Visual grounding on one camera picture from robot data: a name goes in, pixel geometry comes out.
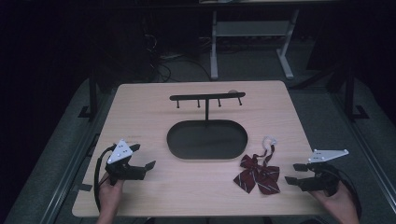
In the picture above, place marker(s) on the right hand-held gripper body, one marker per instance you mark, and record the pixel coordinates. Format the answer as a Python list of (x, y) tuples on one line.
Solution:
[(323, 174)]

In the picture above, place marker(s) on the white metal desk frame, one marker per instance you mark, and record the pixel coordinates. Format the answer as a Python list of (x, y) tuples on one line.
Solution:
[(252, 40)]

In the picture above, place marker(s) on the person's left hand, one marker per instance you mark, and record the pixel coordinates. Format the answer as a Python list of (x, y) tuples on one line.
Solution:
[(109, 193)]

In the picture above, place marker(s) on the person's right hand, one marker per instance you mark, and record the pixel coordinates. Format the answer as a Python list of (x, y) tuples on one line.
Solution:
[(336, 203)]

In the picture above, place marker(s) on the dark red striped bow tie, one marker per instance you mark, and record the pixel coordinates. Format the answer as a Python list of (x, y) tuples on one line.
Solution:
[(259, 174)]

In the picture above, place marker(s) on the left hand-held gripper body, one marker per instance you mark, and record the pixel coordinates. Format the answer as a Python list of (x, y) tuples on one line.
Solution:
[(122, 161)]

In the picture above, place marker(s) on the black metal stand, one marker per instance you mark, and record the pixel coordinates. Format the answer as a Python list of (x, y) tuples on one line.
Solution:
[(351, 93), (93, 93)]

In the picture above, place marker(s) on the black hook stand with tray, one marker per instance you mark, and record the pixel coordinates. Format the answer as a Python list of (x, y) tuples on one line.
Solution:
[(207, 137)]

